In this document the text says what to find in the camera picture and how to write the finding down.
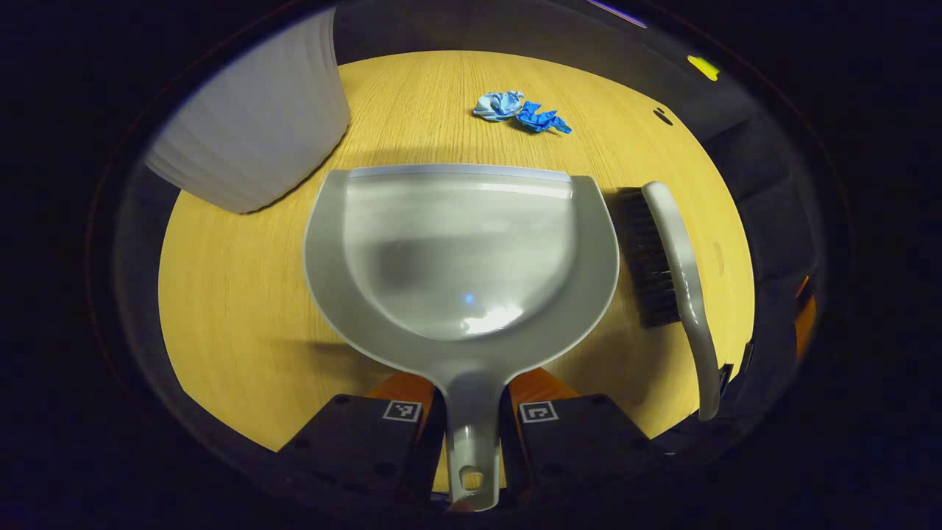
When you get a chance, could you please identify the wooden desktop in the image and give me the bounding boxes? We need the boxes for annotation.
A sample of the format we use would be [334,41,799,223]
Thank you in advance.
[158,50,757,492]

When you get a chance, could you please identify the light blue trash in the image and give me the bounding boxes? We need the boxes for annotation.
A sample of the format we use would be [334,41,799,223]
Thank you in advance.
[473,91,525,122]

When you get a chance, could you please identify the dark blue trash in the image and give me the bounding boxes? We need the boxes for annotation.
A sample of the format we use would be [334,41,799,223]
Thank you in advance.
[515,101,573,135]

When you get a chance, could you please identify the grey dustpan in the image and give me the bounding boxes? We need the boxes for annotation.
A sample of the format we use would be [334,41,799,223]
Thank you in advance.
[303,163,620,512]

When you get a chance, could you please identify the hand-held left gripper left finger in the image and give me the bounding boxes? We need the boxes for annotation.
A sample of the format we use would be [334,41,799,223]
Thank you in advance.
[278,370,447,510]

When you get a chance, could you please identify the small grey broom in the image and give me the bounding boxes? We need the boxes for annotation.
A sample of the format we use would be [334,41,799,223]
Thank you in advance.
[615,182,722,422]

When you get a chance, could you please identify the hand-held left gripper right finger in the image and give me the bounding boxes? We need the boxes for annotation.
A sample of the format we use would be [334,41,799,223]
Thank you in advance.
[499,367,665,509]

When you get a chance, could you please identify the grey garbage bin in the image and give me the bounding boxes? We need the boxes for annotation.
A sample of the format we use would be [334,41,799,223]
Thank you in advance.
[145,7,352,214]

